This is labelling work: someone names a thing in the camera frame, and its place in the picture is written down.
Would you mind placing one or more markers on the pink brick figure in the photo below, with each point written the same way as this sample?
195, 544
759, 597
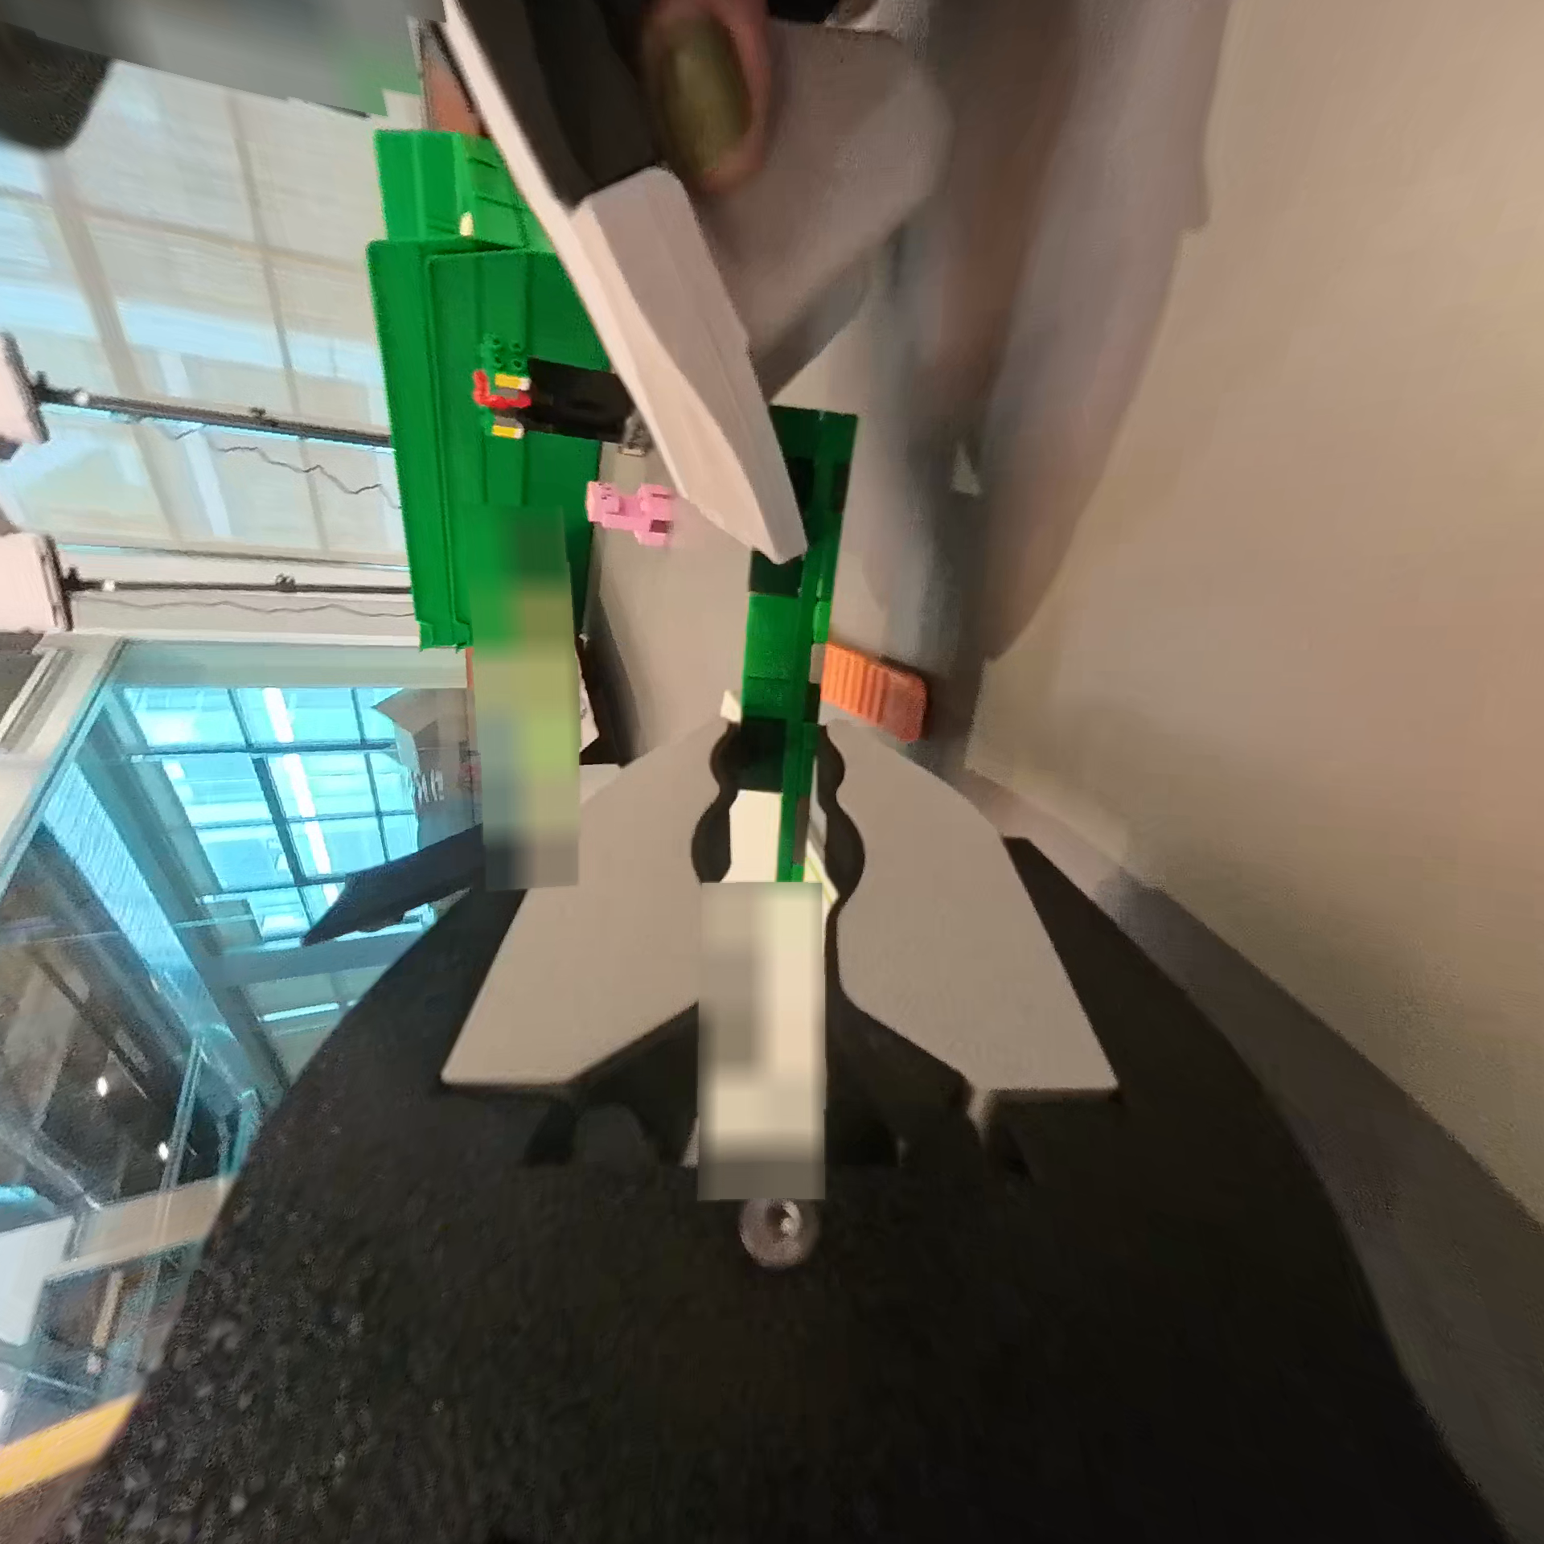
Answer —
633, 509

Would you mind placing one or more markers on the green cardboard box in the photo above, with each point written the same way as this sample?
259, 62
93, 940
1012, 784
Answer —
459, 482

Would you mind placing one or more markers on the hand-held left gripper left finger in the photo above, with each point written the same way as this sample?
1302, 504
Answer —
590, 963

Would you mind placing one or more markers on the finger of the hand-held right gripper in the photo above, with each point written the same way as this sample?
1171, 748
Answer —
688, 361
832, 182

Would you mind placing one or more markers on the grey desk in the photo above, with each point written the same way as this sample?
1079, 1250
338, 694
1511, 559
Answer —
900, 555

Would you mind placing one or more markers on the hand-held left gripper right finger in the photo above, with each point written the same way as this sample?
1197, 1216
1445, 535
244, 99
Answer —
951, 952

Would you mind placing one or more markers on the black light stand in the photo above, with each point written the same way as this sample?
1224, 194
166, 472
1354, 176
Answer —
242, 589
182, 414

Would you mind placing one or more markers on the person's right hand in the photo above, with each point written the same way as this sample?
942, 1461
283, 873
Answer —
711, 84

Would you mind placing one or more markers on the orange brick separator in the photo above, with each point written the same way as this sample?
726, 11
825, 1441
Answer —
874, 694

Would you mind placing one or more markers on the green brick assembly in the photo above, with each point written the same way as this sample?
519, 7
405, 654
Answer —
779, 639

